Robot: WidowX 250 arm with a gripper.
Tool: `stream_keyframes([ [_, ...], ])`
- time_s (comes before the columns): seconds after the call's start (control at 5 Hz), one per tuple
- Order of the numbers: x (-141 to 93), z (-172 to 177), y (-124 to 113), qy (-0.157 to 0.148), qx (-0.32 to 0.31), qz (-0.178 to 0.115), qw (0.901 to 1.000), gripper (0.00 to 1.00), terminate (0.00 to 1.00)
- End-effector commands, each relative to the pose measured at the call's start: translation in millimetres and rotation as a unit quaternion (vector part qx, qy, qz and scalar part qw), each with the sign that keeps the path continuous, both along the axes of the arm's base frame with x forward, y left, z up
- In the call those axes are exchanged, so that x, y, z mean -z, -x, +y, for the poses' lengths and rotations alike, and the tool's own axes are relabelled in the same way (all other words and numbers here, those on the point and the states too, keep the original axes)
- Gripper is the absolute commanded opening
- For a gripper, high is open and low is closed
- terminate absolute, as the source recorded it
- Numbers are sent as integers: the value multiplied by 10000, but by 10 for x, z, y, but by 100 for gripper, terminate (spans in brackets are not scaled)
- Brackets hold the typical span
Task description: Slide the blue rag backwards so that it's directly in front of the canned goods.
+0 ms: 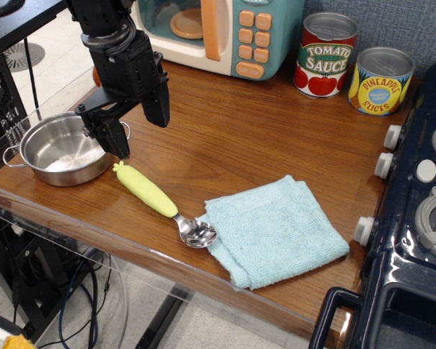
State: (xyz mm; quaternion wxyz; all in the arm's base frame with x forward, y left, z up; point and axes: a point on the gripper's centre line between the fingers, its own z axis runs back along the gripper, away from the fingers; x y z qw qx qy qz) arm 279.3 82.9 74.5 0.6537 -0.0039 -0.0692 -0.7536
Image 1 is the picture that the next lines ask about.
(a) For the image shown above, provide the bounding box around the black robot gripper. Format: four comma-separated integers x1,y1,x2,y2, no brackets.
75,31,170,160

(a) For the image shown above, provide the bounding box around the light blue rag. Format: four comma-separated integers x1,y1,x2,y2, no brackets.
201,175,350,289

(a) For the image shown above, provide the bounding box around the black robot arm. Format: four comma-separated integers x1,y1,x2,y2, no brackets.
65,1,170,159

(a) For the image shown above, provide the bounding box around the plush mushroom toy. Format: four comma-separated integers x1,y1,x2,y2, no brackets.
92,67,102,87

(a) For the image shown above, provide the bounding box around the small stainless steel pot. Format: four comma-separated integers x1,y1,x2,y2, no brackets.
2,112,113,187

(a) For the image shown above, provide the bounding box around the toy microwave teal and cream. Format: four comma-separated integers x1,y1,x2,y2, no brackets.
132,0,304,81

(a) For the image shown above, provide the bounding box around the black side desk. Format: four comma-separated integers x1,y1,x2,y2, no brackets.
0,0,77,63

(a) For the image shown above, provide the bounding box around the tomato sauce can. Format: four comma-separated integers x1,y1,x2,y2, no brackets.
294,12,359,97

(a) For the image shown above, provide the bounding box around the pineapple slices can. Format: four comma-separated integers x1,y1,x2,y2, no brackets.
348,47,416,116

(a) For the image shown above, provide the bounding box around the white stove knob middle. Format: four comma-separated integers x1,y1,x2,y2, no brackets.
374,153,393,180

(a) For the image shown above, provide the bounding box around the white stove knob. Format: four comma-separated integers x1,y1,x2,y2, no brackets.
374,153,393,180
383,125,402,151
353,217,375,246

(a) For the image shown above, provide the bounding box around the white stove knob front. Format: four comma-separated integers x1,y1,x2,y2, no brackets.
353,217,375,246

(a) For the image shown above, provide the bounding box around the white stove knob rear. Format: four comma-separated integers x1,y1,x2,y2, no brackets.
383,125,402,151

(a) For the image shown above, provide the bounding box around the dark blue toy stove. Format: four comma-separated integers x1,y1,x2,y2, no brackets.
310,63,436,348

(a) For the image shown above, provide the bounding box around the spoon with yellow-green handle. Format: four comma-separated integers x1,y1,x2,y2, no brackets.
113,161,218,249

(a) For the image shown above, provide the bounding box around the black floor cable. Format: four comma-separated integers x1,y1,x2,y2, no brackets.
36,250,113,349

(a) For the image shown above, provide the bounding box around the blue floor cable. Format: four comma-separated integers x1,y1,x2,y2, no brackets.
57,260,99,349

